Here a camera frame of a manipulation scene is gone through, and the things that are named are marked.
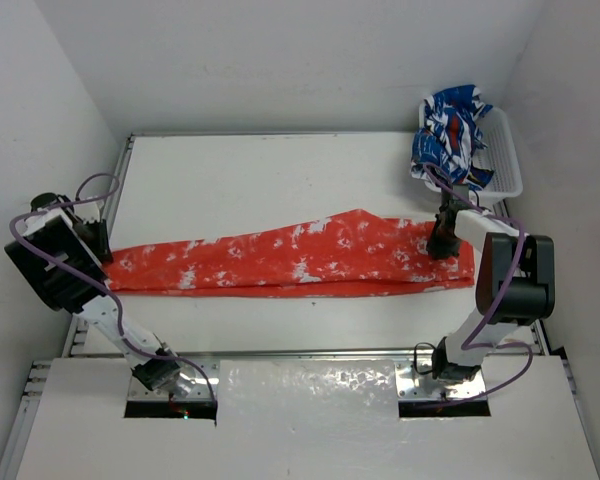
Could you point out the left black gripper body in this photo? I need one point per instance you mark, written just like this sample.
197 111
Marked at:
100 242

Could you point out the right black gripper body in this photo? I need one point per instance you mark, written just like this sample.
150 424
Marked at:
442 243

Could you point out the red white patterned trousers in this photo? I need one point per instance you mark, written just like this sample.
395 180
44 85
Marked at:
348 255

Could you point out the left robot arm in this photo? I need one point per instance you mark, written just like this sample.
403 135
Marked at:
61 254

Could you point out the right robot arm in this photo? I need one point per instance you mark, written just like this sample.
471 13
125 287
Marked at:
515 286

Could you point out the blue white patterned garment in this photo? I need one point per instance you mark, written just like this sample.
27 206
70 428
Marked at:
449 137

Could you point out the white plastic basket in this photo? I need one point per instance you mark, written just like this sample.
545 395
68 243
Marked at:
500 156

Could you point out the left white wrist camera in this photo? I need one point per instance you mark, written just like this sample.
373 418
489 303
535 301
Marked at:
89 212

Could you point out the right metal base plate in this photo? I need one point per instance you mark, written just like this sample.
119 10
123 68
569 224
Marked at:
412 384

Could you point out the metal base plate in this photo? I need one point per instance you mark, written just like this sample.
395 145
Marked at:
176 379
412 384

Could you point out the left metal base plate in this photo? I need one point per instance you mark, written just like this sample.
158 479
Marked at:
176 379

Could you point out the aluminium table frame rail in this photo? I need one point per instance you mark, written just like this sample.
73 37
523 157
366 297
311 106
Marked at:
273 313

